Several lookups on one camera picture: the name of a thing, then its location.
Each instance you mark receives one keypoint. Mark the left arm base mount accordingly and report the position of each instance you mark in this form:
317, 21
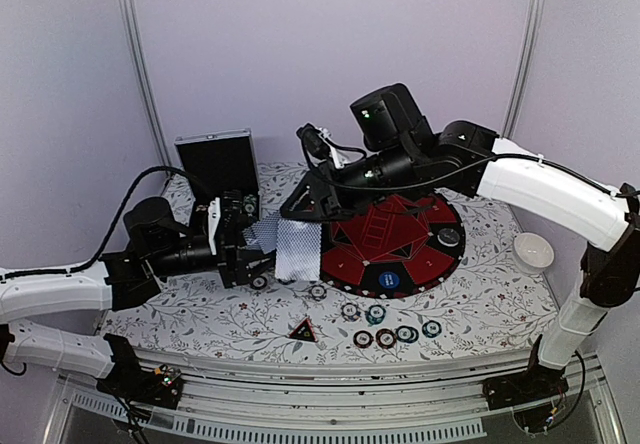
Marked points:
160, 387

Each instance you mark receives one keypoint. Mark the blue card deck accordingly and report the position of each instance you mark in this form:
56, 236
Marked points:
262, 235

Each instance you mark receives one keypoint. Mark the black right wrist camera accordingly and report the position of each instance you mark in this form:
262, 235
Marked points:
313, 142

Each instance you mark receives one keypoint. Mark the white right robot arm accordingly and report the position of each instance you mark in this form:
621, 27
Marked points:
480, 163

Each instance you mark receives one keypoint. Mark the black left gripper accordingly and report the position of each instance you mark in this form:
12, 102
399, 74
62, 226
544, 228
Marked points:
234, 262

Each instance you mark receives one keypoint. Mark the single blue backed card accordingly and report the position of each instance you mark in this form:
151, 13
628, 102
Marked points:
298, 251

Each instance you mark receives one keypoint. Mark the green 20 chip stack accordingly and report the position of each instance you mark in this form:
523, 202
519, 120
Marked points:
251, 205

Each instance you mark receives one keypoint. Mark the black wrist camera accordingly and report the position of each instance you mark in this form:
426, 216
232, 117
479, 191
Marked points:
232, 208
313, 142

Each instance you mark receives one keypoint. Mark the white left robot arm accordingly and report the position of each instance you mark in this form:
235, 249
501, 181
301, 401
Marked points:
107, 281

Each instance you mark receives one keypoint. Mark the white ceramic bowl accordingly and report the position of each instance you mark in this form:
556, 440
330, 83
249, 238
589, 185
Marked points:
532, 253

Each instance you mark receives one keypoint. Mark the left aluminium frame post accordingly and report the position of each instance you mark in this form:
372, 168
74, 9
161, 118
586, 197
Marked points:
133, 36

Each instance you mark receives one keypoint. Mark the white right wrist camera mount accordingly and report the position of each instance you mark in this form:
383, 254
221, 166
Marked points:
338, 157

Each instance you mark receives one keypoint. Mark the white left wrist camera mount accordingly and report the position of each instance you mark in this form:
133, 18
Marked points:
213, 220

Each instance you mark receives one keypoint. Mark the blue green 50 chip pile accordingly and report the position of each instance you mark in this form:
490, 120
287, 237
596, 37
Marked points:
375, 314
407, 334

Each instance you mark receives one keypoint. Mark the front aluminium rail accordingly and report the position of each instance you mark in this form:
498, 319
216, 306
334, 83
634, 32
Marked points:
227, 401

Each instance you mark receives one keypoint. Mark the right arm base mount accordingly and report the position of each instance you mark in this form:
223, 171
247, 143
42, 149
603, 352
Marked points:
535, 382

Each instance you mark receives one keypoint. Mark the blue small blind button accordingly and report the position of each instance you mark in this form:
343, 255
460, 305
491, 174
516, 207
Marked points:
389, 280

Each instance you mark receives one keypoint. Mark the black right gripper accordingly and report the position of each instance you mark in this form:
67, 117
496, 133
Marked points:
326, 206

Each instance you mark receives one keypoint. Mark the red black 100 chip pile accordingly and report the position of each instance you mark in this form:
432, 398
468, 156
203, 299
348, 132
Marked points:
362, 339
385, 338

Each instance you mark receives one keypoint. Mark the aluminium poker case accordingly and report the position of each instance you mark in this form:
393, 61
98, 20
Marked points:
223, 160

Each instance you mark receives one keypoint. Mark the black triangular dealer plate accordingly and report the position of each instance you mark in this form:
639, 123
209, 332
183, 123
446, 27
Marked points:
303, 332

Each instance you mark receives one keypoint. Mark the round red black poker mat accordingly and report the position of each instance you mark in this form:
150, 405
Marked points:
398, 235

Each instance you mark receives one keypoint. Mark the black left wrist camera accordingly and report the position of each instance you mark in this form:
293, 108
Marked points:
232, 208

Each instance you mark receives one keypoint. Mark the red black 100 chip stack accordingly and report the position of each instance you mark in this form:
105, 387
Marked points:
259, 283

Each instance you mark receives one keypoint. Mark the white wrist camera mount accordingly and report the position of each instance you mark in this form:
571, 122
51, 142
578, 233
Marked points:
213, 220
338, 157

